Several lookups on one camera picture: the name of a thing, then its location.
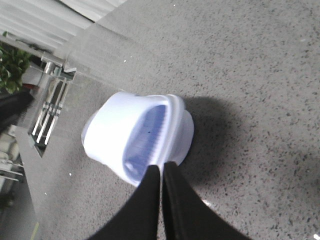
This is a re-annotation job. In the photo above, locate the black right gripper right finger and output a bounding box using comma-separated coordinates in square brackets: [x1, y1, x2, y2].
[162, 161, 249, 240]

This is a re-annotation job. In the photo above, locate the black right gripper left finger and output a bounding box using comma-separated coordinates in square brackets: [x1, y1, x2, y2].
[89, 165, 160, 240]

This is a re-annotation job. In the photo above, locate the light blue slipper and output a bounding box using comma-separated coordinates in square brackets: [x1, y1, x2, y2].
[81, 91, 195, 187]

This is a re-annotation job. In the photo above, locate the green potted plant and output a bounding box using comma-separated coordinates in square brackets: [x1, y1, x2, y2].
[0, 41, 32, 95]

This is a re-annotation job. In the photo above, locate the beige curtain backdrop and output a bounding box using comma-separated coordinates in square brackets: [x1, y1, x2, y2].
[0, 0, 124, 52]

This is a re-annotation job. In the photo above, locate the metal rack frame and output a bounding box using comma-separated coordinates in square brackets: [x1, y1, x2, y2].
[28, 52, 76, 157]

